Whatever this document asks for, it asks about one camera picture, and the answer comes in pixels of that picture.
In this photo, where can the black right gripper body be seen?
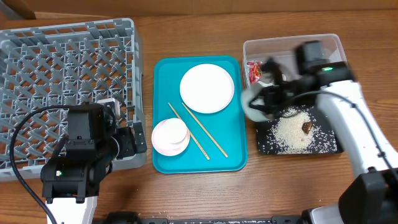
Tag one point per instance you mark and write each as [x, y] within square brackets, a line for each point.
[275, 96]

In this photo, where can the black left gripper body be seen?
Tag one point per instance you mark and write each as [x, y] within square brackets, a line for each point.
[138, 137]

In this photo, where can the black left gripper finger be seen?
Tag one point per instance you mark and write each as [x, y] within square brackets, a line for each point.
[138, 128]
[141, 147]

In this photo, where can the grey metal bowl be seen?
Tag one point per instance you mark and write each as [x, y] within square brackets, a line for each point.
[253, 103]

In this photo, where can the white small cup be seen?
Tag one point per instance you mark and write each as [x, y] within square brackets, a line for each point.
[175, 130]

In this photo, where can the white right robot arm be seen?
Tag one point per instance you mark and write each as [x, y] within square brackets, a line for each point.
[372, 196]

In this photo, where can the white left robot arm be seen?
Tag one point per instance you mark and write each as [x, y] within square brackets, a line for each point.
[71, 183]

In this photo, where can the clear plastic waste bin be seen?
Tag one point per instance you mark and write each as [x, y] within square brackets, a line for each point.
[282, 50]

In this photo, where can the grey plastic dishwasher rack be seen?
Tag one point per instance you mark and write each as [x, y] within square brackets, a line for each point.
[44, 69]

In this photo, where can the red snack wrapper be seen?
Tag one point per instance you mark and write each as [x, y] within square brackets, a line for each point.
[255, 71]

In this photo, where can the black rectangular tray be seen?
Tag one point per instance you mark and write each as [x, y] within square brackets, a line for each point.
[326, 146]

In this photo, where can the brown food scrap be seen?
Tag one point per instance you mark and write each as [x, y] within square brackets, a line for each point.
[307, 127]

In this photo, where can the pile of white rice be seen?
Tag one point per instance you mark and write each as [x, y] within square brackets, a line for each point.
[290, 132]

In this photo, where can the left wooden chopstick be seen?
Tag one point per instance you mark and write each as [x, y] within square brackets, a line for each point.
[191, 135]

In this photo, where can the wooden chopstick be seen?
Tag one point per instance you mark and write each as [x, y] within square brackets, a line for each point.
[206, 131]
[191, 135]

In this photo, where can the right wooden chopstick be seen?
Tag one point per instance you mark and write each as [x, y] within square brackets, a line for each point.
[206, 131]

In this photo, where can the large white round plate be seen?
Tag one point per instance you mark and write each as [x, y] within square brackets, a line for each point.
[207, 88]

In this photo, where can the teal plastic serving tray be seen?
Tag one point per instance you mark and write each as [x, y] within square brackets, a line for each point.
[226, 126]

